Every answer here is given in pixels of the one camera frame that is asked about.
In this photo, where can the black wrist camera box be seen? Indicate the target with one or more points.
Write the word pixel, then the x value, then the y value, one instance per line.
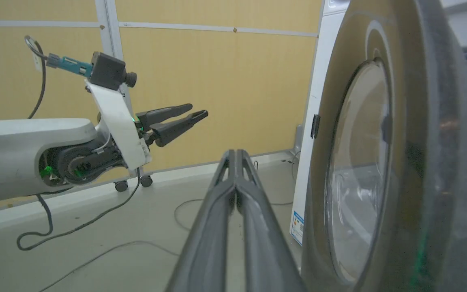
pixel 108 71

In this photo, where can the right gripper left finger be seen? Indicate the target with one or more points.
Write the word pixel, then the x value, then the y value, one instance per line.
pixel 209 243

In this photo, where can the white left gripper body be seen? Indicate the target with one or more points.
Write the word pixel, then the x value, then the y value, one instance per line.
pixel 122 125

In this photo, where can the blue white energy label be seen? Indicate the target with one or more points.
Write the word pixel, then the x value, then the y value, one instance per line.
pixel 297 228

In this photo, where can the round washing machine door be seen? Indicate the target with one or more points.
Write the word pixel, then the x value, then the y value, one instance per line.
pixel 416 182

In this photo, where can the black door latch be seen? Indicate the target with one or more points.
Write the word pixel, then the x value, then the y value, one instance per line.
pixel 315 126

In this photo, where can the white washing machine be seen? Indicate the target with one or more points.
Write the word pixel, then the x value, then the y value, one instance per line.
pixel 318 73

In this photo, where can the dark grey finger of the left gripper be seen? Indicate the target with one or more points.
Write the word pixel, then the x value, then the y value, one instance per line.
pixel 176 127
pixel 164 114

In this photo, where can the black caster wheel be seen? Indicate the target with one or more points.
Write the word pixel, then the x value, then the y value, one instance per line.
pixel 121 186
pixel 146 181

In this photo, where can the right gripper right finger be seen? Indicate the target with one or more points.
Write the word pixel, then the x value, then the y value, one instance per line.
pixel 266 251

